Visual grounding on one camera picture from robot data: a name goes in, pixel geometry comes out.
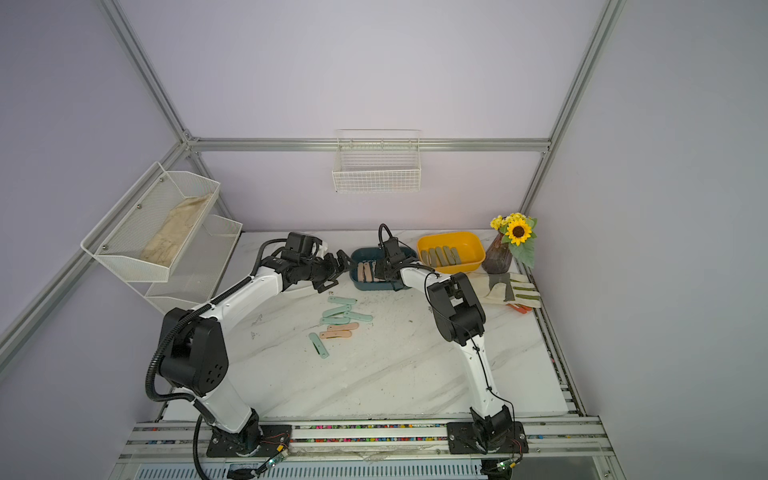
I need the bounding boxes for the yellow sunflower bouquet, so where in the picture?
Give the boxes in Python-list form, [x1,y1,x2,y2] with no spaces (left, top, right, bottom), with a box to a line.
[490,212,538,269]

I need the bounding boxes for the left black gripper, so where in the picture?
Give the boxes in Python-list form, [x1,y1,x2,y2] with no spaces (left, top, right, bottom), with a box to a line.
[301,250,358,295]

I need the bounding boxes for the white storage box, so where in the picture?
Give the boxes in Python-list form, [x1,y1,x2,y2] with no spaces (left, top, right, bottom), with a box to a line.
[310,236,328,258]

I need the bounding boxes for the aluminium frame struts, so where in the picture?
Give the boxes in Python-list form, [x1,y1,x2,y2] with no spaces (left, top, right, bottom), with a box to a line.
[1,1,626,378]

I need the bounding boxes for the white mesh two-tier shelf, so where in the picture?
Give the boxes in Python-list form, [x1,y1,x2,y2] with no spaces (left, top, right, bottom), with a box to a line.
[81,163,242,313]

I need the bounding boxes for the mint knife top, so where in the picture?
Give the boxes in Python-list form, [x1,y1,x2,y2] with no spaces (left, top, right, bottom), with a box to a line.
[328,296,357,306]

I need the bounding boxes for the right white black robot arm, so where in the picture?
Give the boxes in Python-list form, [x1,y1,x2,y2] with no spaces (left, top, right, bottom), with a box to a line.
[375,252,516,452]

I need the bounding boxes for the white wire wall basket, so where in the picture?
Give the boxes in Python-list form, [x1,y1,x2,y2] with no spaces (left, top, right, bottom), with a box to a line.
[332,129,422,194]

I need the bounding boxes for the purple glass vase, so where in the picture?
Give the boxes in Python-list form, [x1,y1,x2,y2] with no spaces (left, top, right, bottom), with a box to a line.
[481,233,513,274]

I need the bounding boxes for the mint knife far left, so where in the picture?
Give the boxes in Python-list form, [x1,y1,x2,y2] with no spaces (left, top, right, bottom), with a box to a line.
[309,333,330,359]

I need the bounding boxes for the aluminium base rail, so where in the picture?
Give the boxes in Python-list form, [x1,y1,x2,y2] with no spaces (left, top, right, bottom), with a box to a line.
[118,416,615,463]

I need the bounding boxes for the dark teal storage box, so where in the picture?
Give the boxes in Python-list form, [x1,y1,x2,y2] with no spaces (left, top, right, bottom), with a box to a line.
[349,247,407,291]

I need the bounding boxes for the beige cloth in shelf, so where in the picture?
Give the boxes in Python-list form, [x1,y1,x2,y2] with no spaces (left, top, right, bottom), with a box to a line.
[140,194,211,267]

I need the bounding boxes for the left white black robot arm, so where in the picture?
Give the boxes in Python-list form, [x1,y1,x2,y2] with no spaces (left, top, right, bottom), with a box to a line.
[144,232,350,435]

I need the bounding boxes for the mint knife lower middle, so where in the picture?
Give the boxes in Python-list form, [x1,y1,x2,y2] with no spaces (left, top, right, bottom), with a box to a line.
[319,316,351,326]

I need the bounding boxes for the yellow storage box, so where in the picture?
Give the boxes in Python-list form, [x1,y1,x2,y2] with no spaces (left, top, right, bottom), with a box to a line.
[417,231,486,274]

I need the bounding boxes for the mint knife short middle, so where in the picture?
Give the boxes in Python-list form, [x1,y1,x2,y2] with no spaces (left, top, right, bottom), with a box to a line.
[344,311,373,323]

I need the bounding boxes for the mint knife upper middle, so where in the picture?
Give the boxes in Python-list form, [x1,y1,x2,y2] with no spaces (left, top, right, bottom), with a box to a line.
[322,305,352,319]

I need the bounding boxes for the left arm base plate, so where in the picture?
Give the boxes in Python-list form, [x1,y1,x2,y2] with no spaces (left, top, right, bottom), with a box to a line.
[206,424,293,458]

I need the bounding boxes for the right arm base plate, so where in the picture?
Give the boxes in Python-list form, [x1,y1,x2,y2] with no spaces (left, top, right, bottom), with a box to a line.
[446,422,529,455]

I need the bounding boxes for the white green work glove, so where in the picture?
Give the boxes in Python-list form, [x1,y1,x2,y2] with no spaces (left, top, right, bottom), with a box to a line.
[468,272,542,313]

